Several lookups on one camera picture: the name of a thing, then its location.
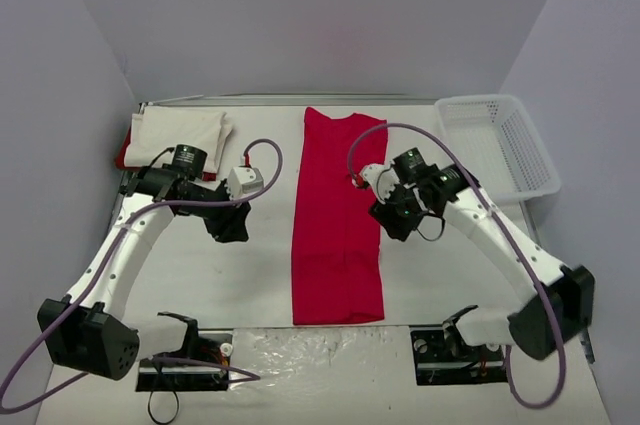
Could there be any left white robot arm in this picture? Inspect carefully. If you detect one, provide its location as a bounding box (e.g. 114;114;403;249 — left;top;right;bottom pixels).
37;145;264;380

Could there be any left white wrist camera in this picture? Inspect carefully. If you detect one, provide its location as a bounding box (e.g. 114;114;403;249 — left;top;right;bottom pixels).
226;166;264;200

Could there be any white plastic basket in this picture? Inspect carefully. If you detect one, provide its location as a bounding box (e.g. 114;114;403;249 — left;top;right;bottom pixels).
434;94;561;205

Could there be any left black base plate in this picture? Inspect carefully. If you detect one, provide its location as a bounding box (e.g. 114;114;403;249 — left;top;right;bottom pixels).
135;330;233;393

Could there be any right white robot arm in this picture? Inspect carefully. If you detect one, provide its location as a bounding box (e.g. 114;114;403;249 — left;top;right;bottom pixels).
360;149;595;360

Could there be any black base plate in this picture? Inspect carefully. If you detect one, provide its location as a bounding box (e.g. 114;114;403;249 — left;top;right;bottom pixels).
135;330;233;393
409;325;507;386

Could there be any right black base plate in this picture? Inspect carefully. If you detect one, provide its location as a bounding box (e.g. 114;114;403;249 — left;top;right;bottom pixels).
409;325;507;386

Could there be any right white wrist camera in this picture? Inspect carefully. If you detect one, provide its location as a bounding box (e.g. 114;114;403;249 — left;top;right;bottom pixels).
352;162;403;205

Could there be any thin black cable loop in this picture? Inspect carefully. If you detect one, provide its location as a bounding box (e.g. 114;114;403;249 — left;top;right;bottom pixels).
145;387;180;425

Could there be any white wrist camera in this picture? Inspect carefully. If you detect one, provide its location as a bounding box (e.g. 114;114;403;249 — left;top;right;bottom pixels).
226;166;264;200
352;162;403;205

